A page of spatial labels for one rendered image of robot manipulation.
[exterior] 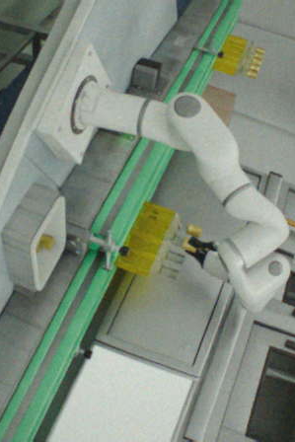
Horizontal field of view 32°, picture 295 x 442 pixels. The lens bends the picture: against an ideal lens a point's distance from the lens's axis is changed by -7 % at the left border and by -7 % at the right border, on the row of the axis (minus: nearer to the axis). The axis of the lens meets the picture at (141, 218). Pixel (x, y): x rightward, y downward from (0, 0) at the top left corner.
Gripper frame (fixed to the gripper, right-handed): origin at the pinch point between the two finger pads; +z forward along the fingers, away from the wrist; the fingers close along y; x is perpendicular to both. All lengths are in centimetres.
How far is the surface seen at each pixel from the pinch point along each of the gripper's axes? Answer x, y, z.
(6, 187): 44, 42, 31
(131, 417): 53, -13, -16
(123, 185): 4.6, 13.4, 24.3
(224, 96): -373, -229, 136
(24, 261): 48, 24, 23
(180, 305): 12.4, -13.0, -5.8
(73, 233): 28.1, 15.0, 23.8
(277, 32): -562, -220, 149
